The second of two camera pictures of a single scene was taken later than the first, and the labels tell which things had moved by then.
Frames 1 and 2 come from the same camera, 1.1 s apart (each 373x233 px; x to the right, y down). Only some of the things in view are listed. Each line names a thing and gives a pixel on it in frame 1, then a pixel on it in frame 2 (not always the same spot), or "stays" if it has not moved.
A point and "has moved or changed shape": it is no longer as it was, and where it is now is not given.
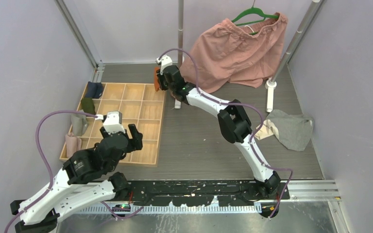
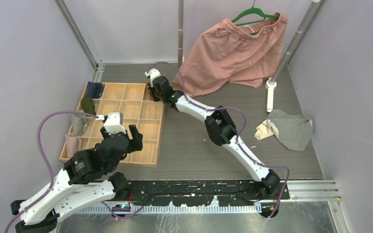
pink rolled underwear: (73, 143) stays
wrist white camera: (112, 122) stays
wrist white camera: (165, 61) → (153, 73)
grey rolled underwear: (79, 124) stays
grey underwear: (295, 131) stays
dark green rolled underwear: (87, 105) stays
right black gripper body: (162, 84) → (157, 97)
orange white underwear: (156, 82) has moved or changed shape
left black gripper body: (135, 143) stays
